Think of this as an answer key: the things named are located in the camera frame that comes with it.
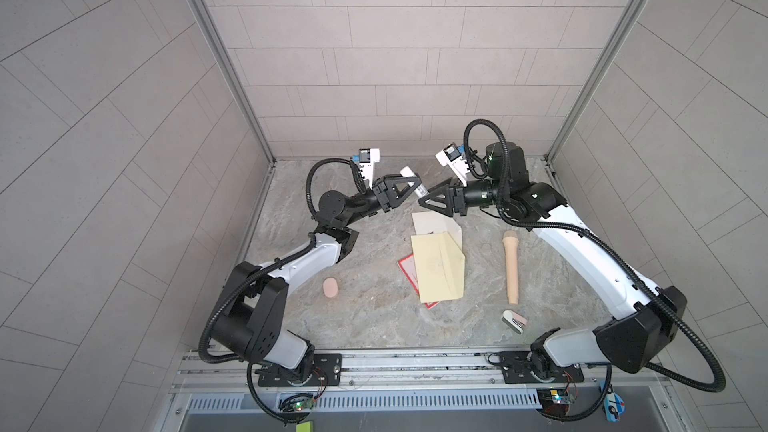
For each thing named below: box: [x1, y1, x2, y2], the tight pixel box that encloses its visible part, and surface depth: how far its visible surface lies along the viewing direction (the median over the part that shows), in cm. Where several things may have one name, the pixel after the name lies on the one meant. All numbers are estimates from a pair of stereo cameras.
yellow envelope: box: [410, 231, 466, 303], surface depth 89 cm
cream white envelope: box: [411, 211, 463, 249], surface depth 98 cm
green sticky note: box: [295, 421, 313, 432], surface depth 63 cm
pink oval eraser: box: [323, 277, 338, 298], surface depth 84 cm
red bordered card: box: [397, 253, 439, 310], surface depth 90 cm
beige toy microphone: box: [502, 230, 519, 305], surface depth 87 cm
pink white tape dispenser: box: [501, 309, 528, 335], surface depth 79 cm
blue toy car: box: [603, 392, 626, 423], surface depth 67 cm
